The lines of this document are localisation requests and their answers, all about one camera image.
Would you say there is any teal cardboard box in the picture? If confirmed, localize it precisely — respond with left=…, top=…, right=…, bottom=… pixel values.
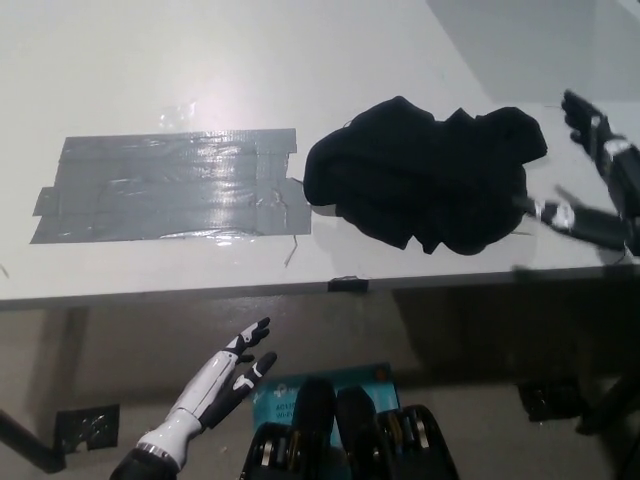
left=252, top=362, right=404, bottom=446

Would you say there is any grey duct tape patch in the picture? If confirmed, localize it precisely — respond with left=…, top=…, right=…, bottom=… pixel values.
left=29, top=128, right=314, bottom=246

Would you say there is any black floor tape square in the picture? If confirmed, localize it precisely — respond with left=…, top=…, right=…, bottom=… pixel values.
left=518, top=382, right=582, bottom=426
left=54, top=403, right=122, bottom=455

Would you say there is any black table leg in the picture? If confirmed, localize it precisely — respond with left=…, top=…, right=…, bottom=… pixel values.
left=574, top=358, right=640, bottom=437
left=0, top=408, right=66, bottom=476

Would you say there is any black t-shirt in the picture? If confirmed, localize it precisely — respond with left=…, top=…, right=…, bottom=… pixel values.
left=302, top=95, right=550, bottom=257

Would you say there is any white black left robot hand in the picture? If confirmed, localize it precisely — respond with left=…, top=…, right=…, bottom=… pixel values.
left=136, top=315, right=279, bottom=458

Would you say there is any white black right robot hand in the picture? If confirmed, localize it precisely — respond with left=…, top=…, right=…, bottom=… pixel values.
left=513, top=88, right=640, bottom=255

